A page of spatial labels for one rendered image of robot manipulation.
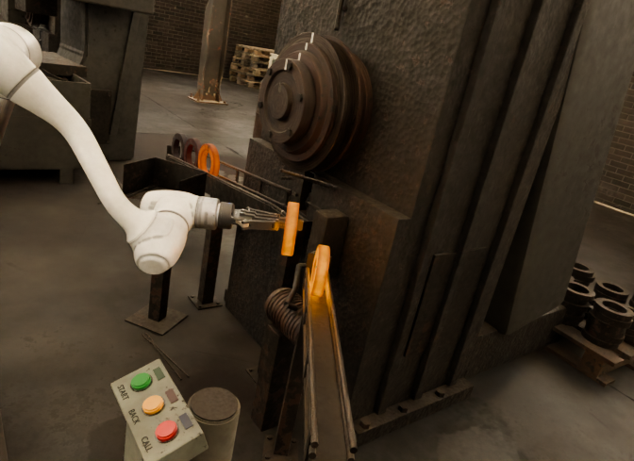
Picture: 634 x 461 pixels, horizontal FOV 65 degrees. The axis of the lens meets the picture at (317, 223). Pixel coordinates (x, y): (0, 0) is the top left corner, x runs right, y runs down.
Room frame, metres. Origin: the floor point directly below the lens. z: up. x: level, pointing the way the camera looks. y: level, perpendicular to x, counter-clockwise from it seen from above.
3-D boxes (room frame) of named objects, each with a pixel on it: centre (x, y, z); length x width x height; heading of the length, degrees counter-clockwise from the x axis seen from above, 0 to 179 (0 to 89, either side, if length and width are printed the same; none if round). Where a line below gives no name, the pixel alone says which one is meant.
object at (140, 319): (1.97, 0.66, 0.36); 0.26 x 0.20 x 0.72; 75
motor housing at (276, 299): (1.44, 0.01, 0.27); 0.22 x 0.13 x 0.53; 40
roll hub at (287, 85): (1.71, 0.19, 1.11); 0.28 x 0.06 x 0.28; 40
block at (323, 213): (1.60, -0.05, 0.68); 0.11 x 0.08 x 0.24; 130
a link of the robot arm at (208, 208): (1.30, 0.30, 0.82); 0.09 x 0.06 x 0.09; 5
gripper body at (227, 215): (1.31, 0.23, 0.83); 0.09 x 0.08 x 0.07; 95
